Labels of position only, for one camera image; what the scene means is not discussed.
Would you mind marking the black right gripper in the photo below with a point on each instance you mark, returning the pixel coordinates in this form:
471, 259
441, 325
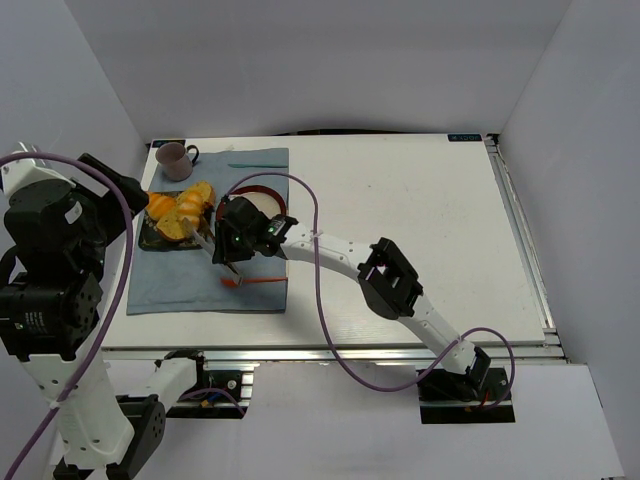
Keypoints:
223, 245

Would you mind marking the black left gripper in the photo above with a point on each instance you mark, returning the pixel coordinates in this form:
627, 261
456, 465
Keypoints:
122, 194

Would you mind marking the metal tongs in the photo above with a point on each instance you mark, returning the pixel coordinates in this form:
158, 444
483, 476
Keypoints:
232, 276

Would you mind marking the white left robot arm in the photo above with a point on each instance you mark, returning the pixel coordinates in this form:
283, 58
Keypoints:
51, 321

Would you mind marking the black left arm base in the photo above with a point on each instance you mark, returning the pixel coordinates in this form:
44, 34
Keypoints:
216, 394

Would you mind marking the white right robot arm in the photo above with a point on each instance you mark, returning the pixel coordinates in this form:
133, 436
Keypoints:
389, 283

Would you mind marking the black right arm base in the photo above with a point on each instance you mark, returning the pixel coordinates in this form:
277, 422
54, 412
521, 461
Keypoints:
443, 402

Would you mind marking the round orange bread roll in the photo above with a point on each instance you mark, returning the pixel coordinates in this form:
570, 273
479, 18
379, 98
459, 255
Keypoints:
159, 205

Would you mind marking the orange striped bread roll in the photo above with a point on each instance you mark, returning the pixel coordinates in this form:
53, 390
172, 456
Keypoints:
190, 207

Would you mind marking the red rimmed round plate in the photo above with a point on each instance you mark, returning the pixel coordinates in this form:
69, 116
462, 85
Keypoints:
265, 199

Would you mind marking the black patterned square tray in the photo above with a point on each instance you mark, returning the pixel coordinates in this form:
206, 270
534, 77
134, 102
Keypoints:
151, 240

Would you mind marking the purple mug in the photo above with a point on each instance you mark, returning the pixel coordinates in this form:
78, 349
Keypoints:
177, 160

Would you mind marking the blue cloth placemat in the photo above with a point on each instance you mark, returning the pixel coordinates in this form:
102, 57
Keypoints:
186, 280

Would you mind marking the aluminium table frame rail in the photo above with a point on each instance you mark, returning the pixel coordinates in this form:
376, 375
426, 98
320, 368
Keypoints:
264, 355

